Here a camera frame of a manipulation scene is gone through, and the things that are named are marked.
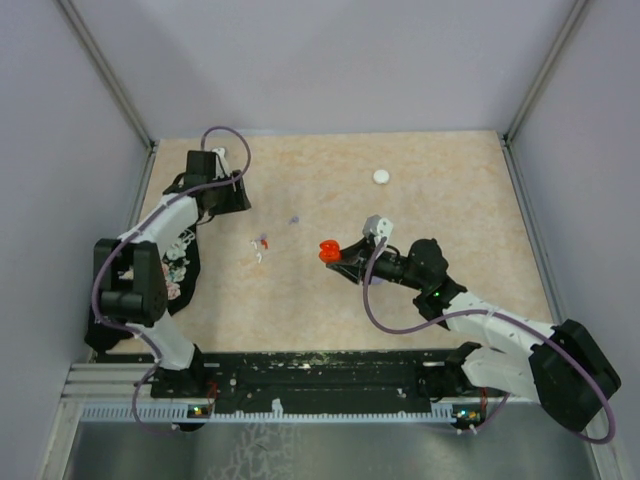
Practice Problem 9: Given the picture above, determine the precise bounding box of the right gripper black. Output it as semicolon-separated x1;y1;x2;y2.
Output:
328;236;426;291

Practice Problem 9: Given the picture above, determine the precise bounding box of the orange earbud charging case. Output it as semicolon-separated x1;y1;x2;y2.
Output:
318;239;342;264

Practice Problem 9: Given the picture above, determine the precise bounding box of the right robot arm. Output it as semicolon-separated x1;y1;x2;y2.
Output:
319;237;621;442

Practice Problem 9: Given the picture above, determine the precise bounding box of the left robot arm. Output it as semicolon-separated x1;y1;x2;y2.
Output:
91;147;250;397

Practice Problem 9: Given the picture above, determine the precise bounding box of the white earbud charging case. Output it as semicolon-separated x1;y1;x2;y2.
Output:
372;169;391;185

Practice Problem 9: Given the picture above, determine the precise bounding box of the black floral printed cloth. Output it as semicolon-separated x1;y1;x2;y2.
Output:
83;172;202;352

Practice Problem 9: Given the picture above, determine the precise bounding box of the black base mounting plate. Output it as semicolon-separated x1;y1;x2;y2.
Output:
151;349;480;415

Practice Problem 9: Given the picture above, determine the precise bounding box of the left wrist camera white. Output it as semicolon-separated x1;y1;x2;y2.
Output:
210;147;232;181

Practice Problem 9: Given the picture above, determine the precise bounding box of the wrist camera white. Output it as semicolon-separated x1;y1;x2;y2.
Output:
210;147;232;181
362;215;394;243

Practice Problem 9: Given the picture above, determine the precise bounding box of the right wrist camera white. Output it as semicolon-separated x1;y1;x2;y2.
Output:
362;215;394;243

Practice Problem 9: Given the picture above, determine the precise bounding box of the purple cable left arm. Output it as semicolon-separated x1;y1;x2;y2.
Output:
92;125;251;435

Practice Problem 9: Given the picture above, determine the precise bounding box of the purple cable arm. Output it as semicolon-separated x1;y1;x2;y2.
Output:
362;234;617;445
92;125;251;435

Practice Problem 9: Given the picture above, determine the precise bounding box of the aluminium frame corner post right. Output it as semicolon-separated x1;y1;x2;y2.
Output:
499;0;591;147

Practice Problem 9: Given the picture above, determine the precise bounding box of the aluminium frame corner post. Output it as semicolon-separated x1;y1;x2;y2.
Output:
53;0;160;156
499;0;591;147

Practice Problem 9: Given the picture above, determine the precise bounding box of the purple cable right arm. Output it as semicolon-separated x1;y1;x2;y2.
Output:
362;234;617;445

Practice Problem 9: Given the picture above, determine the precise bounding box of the aluminium frame corner post left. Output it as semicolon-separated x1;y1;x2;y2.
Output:
53;0;160;156

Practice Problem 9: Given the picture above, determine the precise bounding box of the white slotted cable duct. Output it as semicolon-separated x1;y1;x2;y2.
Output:
79;400;484;422

